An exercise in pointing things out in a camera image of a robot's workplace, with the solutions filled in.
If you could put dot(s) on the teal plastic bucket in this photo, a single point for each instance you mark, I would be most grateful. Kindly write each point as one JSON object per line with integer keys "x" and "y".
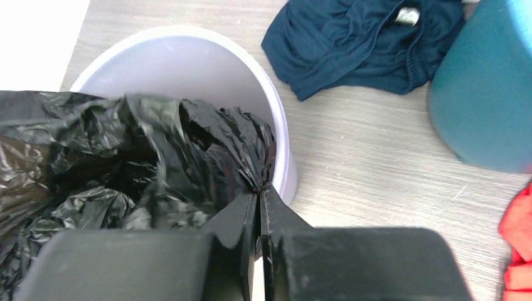
{"x": 480, "y": 97}

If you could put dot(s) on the grey translucent trash bin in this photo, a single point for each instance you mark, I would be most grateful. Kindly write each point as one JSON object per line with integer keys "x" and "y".
{"x": 195, "y": 63}

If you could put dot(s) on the red cloth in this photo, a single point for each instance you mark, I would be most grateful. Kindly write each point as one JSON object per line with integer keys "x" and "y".
{"x": 515, "y": 228}

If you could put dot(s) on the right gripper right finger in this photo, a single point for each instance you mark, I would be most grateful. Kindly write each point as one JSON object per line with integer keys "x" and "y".
{"x": 302, "y": 262}

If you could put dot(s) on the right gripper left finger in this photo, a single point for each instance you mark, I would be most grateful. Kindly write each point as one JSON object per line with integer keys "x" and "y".
{"x": 214, "y": 262}

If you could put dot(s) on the dark navy cloth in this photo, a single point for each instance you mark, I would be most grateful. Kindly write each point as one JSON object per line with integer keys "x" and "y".
{"x": 395, "y": 46}

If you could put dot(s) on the black trash bag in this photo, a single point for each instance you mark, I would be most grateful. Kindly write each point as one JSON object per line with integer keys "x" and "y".
{"x": 141, "y": 161}

